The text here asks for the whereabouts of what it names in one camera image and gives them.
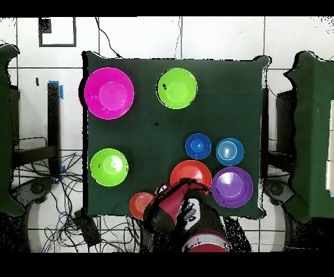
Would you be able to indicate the small translucent orange bowl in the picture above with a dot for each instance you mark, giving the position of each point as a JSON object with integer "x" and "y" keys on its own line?
{"x": 139, "y": 205}

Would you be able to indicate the large orange bowl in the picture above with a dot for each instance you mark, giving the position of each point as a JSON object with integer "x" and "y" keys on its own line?
{"x": 190, "y": 172}

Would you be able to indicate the small dark blue bowl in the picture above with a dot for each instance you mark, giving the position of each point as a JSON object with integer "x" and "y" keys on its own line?
{"x": 198, "y": 146}

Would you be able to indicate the large green bowl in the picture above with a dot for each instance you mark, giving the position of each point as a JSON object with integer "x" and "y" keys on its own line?
{"x": 109, "y": 167}
{"x": 177, "y": 88}

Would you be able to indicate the purple bowl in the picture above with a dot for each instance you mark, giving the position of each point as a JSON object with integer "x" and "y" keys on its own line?
{"x": 232, "y": 188}

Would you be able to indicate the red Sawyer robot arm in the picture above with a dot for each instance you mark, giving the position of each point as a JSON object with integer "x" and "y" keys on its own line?
{"x": 172, "y": 203}

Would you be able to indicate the dark green table cloth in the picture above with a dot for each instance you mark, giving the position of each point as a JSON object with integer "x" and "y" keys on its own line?
{"x": 146, "y": 136}

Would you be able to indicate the light blue translucent bowl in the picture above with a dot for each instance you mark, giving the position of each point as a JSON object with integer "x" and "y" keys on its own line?
{"x": 229, "y": 152}

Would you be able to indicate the black floor box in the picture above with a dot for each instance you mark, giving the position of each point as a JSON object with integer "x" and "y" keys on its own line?
{"x": 87, "y": 227}

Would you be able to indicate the large pink bowl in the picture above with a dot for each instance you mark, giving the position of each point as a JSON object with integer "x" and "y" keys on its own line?
{"x": 109, "y": 94}

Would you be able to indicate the black office chair base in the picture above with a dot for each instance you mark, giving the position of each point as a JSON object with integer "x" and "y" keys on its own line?
{"x": 276, "y": 189}
{"x": 36, "y": 188}

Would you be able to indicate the blue tape strip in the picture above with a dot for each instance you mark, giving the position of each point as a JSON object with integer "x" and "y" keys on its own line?
{"x": 61, "y": 91}

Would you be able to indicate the green cloth side table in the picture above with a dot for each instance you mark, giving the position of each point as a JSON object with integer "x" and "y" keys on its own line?
{"x": 310, "y": 130}
{"x": 5, "y": 130}

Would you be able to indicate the black floor frame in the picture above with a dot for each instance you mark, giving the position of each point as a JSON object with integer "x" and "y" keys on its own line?
{"x": 44, "y": 26}

